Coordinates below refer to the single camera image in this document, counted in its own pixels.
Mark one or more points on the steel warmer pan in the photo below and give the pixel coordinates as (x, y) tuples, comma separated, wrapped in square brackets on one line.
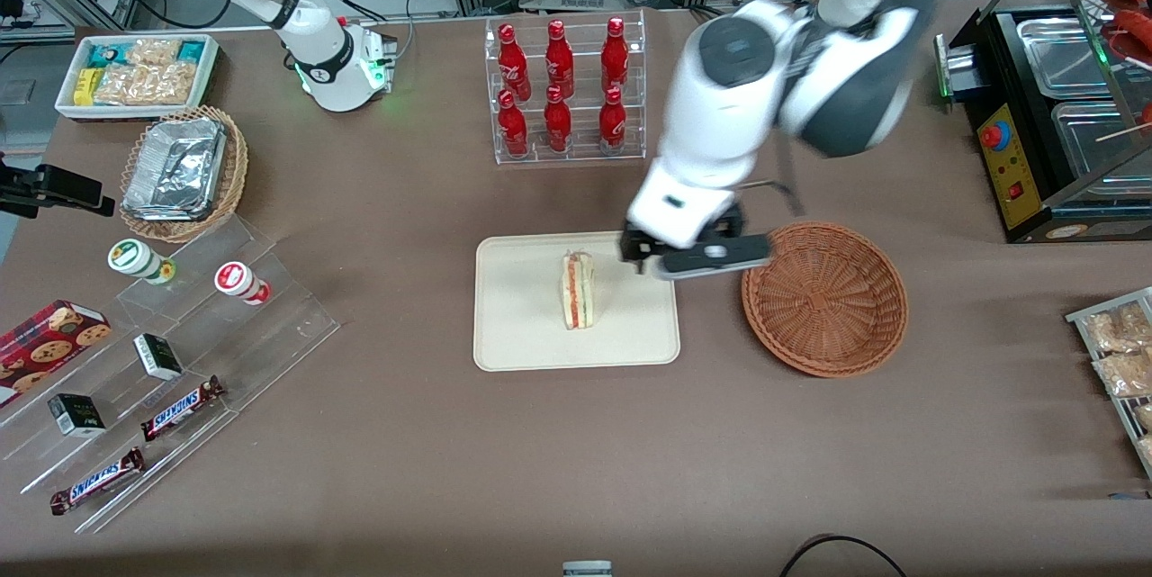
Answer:
[(1062, 55), (1102, 140)]

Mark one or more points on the clear acrylic bottle rack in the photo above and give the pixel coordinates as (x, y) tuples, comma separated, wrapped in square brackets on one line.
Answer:
[(580, 154)]

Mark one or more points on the cream plastic tray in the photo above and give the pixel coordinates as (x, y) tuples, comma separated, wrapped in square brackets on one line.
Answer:
[(522, 307)]

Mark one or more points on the teal snack packet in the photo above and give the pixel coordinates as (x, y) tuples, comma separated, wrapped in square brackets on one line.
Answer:
[(191, 50), (108, 55)]

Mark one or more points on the clear bag of rice snacks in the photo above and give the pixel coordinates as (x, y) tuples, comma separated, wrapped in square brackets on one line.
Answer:
[(1147, 449), (1125, 374), (1145, 417), (1116, 329), (153, 51), (148, 84)]

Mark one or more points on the green lid yogurt cup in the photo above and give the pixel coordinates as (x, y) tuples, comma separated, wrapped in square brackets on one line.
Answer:
[(135, 258)]

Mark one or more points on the red cola bottle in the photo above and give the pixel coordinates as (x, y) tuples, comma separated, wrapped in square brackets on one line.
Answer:
[(511, 59), (615, 55), (557, 122), (559, 59), (612, 122), (513, 127)]

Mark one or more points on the black camera on mount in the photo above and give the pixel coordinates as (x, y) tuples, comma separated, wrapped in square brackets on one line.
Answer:
[(63, 185)]

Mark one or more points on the light oval wicker basket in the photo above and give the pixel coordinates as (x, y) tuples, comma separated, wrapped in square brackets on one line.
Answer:
[(236, 172)]

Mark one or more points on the black glass food warmer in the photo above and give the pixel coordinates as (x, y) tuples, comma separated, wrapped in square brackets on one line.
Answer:
[(1008, 163)]

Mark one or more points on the brown round wicker basket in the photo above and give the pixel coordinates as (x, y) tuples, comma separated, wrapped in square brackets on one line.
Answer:
[(823, 298)]

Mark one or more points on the black box with metal plate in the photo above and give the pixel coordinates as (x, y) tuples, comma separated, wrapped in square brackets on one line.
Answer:
[(958, 64)]

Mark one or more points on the clear acrylic stepped display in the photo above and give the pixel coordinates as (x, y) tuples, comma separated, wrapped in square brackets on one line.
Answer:
[(270, 334)]

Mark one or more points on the red tartan cookie box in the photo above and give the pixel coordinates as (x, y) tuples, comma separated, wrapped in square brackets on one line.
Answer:
[(45, 347)]

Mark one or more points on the white rectangular bin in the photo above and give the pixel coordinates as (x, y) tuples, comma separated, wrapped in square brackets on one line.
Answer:
[(67, 109)]

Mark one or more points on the small grey device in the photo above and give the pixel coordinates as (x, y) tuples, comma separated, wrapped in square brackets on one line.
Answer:
[(587, 570)]

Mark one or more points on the triangle sandwich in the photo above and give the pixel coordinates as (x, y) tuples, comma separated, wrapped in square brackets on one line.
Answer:
[(578, 289)]

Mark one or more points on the Snickers chocolate bar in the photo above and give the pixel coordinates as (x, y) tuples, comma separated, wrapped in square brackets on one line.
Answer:
[(97, 481), (180, 409)]

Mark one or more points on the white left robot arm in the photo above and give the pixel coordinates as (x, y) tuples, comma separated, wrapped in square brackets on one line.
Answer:
[(720, 109)]

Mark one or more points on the small black box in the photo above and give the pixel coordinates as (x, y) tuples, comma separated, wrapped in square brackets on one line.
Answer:
[(157, 356), (76, 415)]

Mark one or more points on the yellow snack packet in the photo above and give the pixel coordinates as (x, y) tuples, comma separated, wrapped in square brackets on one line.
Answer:
[(85, 86)]

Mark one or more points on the red lid yogurt cup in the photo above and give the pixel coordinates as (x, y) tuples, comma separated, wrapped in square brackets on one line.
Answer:
[(238, 280)]

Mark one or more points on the aluminium foil container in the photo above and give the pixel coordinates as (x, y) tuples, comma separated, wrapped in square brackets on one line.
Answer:
[(175, 167)]

